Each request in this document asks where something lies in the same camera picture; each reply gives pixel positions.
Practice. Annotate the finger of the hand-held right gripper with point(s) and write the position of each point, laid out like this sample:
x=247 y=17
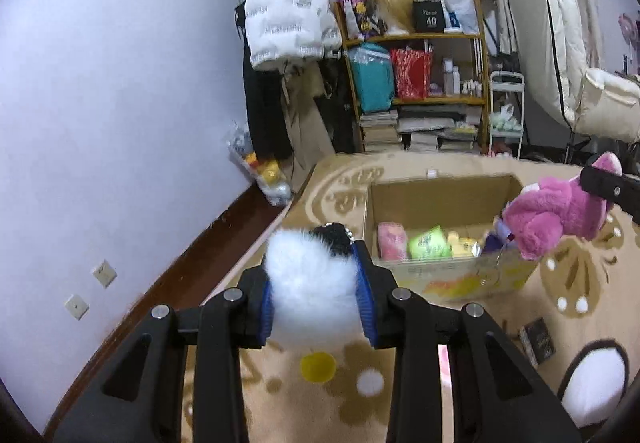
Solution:
x=600 y=183

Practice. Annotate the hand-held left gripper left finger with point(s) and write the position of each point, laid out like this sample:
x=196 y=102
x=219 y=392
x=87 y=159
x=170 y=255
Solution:
x=265 y=318

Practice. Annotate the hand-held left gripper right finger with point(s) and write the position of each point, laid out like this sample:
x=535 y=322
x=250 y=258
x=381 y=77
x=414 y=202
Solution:
x=365 y=303

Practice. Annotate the white fluffy plush toy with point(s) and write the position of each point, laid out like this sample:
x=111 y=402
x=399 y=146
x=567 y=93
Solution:
x=310 y=288

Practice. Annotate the pink bear plush toy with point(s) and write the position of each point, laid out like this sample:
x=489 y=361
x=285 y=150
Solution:
x=550 y=213

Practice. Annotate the pink tissue pack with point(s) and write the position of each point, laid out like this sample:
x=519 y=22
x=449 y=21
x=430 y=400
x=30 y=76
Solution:
x=392 y=240

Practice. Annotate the green tissue pack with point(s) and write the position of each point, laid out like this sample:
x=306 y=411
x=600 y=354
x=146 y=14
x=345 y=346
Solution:
x=429 y=244

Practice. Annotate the yellow plush toy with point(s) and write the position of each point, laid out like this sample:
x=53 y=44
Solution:
x=464 y=245

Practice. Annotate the printed cardboard box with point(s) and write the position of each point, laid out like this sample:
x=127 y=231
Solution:
x=425 y=193

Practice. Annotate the beige patterned blanket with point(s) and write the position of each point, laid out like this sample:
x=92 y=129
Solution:
x=575 y=283

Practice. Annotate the pale green plastic bag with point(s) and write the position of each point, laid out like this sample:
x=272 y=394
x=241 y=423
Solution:
x=505 y=120

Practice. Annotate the white trolley cart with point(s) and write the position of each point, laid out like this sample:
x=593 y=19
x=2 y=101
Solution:
x=505 y=83

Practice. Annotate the clear plastic bag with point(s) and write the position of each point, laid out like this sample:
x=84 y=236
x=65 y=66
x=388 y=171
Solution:
x=262 y=173

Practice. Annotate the small white object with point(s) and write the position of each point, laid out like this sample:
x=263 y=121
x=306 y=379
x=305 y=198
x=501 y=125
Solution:
x=431 y=171

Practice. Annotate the white recliner chair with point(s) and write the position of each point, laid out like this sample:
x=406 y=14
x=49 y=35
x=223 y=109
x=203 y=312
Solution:
x=560 y=38

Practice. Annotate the small black packet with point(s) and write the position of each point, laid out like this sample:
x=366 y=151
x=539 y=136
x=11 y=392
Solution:
x=537 y=340

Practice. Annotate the stack of books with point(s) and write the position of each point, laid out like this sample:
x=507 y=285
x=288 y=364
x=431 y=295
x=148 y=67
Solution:
x=379 y=130

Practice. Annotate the pile of magazines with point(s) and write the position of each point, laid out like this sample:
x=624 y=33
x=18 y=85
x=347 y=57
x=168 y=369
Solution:
x=435 y=128

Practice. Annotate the group of cosmetic bottles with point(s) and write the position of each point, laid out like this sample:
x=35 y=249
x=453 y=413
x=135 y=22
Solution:
x=455 y=80

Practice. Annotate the beige trench coat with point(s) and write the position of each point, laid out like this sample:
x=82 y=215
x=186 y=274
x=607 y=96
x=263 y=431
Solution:
x=312 y=133

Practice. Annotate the dark hanging garment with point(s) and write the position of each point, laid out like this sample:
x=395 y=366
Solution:
x=342 y=108

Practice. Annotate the black hanging coat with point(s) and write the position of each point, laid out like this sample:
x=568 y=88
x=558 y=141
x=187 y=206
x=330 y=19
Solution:
x=262 y=118

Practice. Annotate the black and white plush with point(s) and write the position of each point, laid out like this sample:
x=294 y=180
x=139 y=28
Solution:
x=595 y=388

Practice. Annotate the red patterned bag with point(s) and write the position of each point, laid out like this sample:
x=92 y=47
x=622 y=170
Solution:
x=411 y=73

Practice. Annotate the teal bag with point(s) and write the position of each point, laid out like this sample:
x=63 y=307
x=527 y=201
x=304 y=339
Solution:
x=371 y=78

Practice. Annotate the wooden shelf rack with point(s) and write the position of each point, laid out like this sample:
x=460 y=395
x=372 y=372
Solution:
x=415 y=37

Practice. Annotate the black box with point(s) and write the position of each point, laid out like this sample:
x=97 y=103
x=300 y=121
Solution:
x=429 y=17

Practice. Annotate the blonde wig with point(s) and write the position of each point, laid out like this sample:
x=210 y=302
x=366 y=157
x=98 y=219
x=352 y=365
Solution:
x=394 y=8

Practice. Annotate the white puffer jacket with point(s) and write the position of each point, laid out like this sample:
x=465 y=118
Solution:
x=285 y=23

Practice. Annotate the purple snack packets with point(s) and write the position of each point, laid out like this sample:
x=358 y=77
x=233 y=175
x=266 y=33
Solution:
x=359 y=8

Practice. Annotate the wall socket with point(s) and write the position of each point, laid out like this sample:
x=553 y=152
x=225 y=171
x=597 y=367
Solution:
x=104 y=273
x=76 y=307

